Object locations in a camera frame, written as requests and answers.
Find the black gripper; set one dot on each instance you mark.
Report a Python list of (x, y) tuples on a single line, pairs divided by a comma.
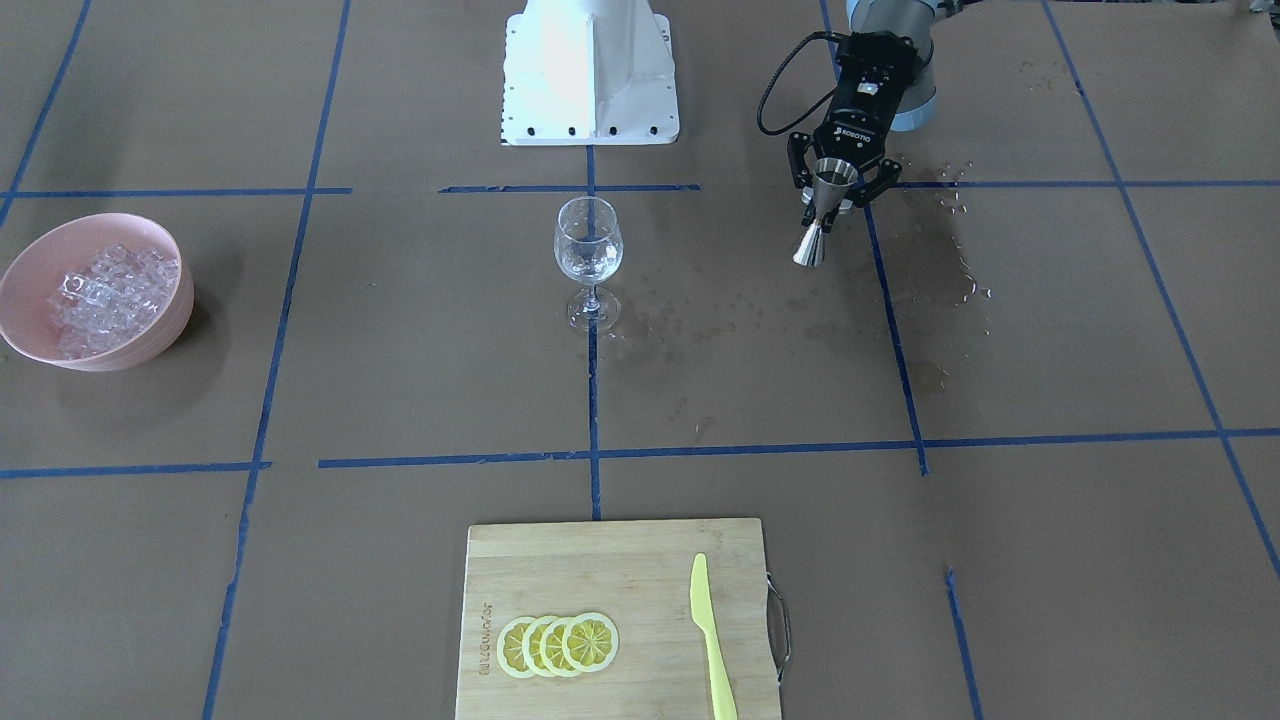
[(849, 128)]

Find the steel double jigger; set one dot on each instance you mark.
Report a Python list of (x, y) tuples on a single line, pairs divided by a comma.
[(830, 182)]

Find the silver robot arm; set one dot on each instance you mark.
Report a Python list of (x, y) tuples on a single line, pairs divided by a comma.
[(914, 19)]

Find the clear wine glass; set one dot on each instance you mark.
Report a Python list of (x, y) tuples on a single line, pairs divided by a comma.
[(589, 249)]

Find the pile of clear ice cubes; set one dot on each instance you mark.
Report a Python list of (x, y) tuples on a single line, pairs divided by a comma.
[(112, 300)]

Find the bamboo cutting board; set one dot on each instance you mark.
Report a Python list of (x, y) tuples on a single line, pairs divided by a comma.
[(637, 573)]

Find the lemon slice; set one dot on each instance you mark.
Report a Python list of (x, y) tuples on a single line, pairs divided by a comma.
[(551, 649), (511, 655), (590, 642), (531, 645)]

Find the yellow plastic knife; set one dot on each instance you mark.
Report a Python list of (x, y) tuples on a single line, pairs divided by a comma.
[(702, 614)]

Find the pink bowl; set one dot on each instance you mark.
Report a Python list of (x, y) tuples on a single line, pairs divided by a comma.
[(34, 275)]

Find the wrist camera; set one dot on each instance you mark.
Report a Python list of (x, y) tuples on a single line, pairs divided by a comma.
[(875, 66)]

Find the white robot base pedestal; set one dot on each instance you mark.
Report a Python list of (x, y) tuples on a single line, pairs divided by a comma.
[(589, 73)]

